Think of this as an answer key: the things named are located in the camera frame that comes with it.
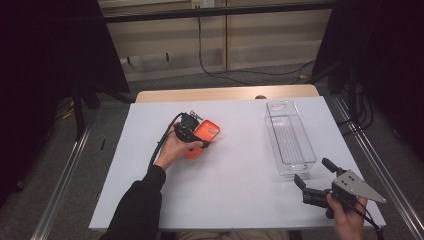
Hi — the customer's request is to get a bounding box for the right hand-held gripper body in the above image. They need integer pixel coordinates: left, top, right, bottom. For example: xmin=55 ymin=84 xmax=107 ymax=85
xmin=302 ymin=168 xmax=388 ymax=220

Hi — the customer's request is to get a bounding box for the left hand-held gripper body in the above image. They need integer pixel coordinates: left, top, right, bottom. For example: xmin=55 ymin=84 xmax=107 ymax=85
xmin=173 ymin=111 xmax=205 ymax=144

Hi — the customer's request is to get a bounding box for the orange phone case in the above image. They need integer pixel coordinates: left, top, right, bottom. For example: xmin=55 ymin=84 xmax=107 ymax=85
xmin=184 ymin=119 xmax=222 ymax=160

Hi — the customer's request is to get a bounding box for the person's left hand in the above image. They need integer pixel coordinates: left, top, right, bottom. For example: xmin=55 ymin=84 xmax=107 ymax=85
xmin=154 ymin=125 xmax=205 ymax=172

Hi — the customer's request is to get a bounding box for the person's right hand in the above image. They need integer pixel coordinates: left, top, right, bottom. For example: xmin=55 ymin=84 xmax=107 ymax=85
xmin=325 ymin=193 xmax=369 ymax=240

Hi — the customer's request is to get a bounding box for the clear plastic container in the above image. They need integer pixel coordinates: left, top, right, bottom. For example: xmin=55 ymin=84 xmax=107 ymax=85
xmin=264 ymin=99 xmax=317 ymax=177

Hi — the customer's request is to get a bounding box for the white table cover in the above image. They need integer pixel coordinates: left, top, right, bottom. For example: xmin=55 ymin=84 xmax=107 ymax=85
xmin=88 ymin=96 xmax=388 ymax=232

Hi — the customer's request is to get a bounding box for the black metal stand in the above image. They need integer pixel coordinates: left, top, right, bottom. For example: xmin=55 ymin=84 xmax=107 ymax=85
xmin=71 ymin=79 xmax=102 ymax=142

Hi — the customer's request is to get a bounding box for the black curtain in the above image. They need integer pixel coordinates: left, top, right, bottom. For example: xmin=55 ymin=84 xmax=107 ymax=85
xmin=312 ymin=0 xmax=424 ymax=163
xmin=0 ymin=0 xmax=131 ymax=208

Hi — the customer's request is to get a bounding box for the black horizontal bar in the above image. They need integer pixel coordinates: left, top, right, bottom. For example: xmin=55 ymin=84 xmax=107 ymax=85
xmin=103 ymin=2 xmax=335 ymax=24

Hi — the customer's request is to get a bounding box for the left hand-held gripper cable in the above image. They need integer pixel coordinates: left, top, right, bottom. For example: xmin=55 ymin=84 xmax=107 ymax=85
xmin=147 ymin=112 xmax=186 ymax=168

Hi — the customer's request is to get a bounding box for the hand-held gripper cable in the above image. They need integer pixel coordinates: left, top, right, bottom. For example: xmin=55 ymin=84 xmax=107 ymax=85
xmin=333 ymin=193 xmax=385 ymax=240
xmin=147 ymin=112 xmax=186 ymax=168

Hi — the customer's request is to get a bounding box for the right hand-held gripper cable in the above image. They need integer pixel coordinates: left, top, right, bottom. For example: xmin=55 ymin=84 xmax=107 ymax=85
xmin=333 ymin=193 xmax=385 ymax=240

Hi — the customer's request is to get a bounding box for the aluminium floor rail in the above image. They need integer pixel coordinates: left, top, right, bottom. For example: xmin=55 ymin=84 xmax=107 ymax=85
xmin=30 ymin=125 xmax=94 ymax=240
xmin=333 ymin=95 xmax=424 ymax=240

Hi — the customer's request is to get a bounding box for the bundle of black floor cables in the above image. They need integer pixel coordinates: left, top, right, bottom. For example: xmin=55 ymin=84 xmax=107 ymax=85
xmin=335 ymin=83 xmax=375 ymax=136

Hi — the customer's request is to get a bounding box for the black wall cable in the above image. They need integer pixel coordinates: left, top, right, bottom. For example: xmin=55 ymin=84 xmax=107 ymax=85
xmin=197 ymin=16 xmax=316 ymax=86

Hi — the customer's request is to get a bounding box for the white wall outlet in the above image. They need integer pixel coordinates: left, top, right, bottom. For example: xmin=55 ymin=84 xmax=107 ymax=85
xmin=191 ymin=0 xmax=216 ymax=10

